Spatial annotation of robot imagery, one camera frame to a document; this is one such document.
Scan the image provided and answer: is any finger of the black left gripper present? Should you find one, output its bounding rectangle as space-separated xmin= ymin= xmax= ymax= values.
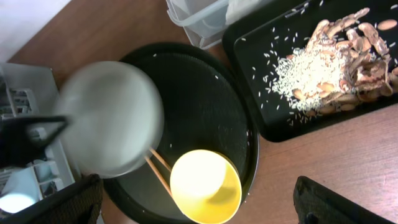
xmin=1 ymin=116 xmax=69 ymax=168

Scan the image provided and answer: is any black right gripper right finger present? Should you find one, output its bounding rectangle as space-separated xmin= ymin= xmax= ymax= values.
xmin=293 ymin=176 xmax=386 ymax=224

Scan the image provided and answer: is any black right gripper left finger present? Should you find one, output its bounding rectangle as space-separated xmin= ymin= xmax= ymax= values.
xmin=1 ymin=174 xmax=103 ymax=224

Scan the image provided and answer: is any light blue plastic cup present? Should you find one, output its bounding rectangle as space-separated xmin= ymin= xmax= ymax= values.
xmin=1 ymin=168 xmax=42 ymax=214

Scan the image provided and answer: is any wooden chopstick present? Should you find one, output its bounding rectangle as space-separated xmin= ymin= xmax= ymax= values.
xmin=150 ymin=148 xmax=172 ymax=171
xmin=145 ymin=157 xmax=172 ymax=197

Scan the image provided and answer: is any white round plate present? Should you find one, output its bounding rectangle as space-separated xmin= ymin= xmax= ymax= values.
xmin=55 ymin=61 xmax=164 ymax=179

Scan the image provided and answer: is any yellow plastic bowl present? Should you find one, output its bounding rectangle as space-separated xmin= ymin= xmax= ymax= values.
xmin=170 ymin=149 xmax=243 ymax=223

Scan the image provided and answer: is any grey dishwasher rack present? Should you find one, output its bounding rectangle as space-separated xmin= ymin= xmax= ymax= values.
xmin=1 ymin=62 xmax=75 ymax=218

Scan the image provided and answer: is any food scraps pile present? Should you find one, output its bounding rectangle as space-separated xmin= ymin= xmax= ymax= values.
xmin=271 ymin=7 xmax=397 ymax=118

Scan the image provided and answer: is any round black tray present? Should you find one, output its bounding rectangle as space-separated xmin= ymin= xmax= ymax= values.
xmin=104 ymin=42 xmax=259 ymax=223

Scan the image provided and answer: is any black rectangular tray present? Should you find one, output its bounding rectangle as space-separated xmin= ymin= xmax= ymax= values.
xmin=222 ymin=0 xmax=397 ymax=142

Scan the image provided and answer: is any clear plastic bin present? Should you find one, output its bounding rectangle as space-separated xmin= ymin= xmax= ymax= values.
xmin=166 ymin=0 xmax=272 ymax=50

